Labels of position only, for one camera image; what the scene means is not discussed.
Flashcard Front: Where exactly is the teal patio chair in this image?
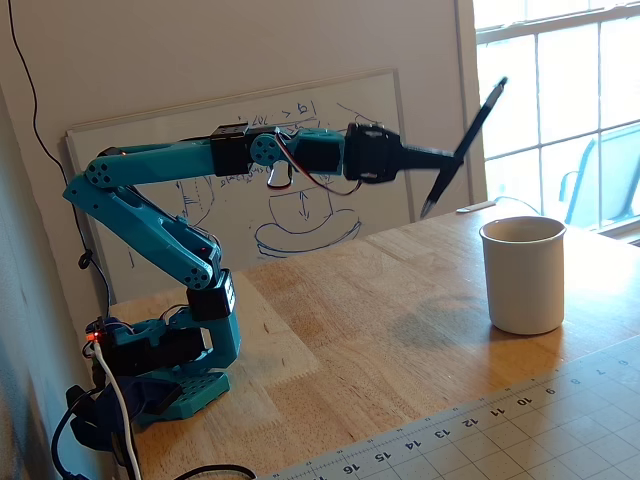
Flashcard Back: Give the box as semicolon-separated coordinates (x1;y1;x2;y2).
558;121;640;232

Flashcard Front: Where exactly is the black looped cable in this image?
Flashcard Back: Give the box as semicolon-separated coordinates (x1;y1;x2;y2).
183;463;257;480

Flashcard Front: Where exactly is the white cable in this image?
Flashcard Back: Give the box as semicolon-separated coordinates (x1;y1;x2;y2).
91;342;144;480

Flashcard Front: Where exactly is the dark ballpoint pen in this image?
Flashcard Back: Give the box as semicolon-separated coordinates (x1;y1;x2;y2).
419;75;510;219

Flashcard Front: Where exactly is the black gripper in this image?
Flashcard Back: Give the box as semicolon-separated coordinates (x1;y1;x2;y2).
343;122;466;184

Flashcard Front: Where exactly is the thin black wall cable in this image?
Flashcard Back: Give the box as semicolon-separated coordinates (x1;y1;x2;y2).
5;0;114;321

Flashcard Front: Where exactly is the grey gridded cutting mat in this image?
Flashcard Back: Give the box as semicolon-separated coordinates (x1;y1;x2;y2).
258;343;640;480

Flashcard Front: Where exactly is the cream ceramic mug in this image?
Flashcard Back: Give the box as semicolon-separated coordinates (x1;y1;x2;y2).
478;215;568;336

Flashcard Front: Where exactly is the white framed window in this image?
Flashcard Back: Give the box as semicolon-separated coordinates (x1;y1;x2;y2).
472;0;640;237

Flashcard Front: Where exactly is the whiteboard with blue sketches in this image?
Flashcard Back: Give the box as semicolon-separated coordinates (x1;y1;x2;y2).
65;68;417;307

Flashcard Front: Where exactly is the blue table clamp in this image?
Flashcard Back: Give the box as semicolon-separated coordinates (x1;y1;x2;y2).
68;375;182;452

